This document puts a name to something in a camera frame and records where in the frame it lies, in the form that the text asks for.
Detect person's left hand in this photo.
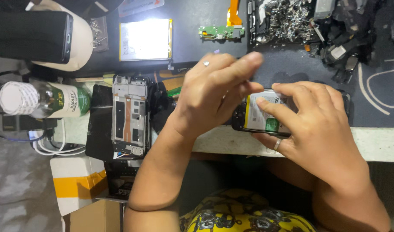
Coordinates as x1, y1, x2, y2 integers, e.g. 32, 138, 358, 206
169, 52, 265, 140

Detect person's right hand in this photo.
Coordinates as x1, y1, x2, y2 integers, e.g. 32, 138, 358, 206
252, 81, 370, 190

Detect black smartphone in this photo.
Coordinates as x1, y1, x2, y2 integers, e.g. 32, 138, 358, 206
0, 11, 74, 64
232, 89, 351, 138

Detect green plastic pry tool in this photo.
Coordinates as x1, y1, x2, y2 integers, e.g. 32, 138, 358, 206
166, 86, 182, 98

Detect white battery with yellow edge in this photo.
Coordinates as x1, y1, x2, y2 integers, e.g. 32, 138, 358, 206
244, 91, 297, 133

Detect green circuit board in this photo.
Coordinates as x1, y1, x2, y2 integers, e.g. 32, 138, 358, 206
199, 26, 245, 41

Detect blue-grey mat with white lines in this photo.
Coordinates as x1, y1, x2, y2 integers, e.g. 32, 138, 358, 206
231, 43, 394, 128

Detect loose shiny white phone battery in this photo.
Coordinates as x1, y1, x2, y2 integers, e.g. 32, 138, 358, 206
119, 19, 173, 62

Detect black work mat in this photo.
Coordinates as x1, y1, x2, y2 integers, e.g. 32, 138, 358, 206
75, 0, 249, 78

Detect black phone screen panel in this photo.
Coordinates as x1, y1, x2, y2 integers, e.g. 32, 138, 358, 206
85, 84, 114, 162

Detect white plastic card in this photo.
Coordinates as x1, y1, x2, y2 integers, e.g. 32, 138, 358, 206
118, 0, 165, 18

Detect wooden stick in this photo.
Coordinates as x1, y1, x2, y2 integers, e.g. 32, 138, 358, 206
75, 74, 115, 85

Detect heap of black phone parts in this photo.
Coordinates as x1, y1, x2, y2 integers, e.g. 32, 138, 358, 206
305, 0, 394, 84

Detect yellow patterned clothing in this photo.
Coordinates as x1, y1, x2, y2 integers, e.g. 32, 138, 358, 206
179, 188, 317, 232

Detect tray of metal screws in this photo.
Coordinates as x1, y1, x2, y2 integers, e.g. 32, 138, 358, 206
248, 0, 317, 45

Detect white round lamp base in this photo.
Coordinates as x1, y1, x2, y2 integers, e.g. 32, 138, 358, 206
25, 0, 94, 72

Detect bottle with green label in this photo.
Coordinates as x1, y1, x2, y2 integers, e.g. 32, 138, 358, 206
0, 81, 92, 119

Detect white box with orange tape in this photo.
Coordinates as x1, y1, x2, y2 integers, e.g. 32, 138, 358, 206
50, 156, 109, 217

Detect brown cardboard box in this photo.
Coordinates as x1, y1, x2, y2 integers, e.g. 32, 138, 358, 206
63, 199, 122, 232

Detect silver phone middle frame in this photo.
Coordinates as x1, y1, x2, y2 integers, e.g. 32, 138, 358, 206
111, 75, 152, 159

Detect orange flex cable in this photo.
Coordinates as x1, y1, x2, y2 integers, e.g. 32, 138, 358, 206
227, 0, 243, 27

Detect white cables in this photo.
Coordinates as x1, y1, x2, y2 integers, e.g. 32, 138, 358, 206
29, 119, 87, 156

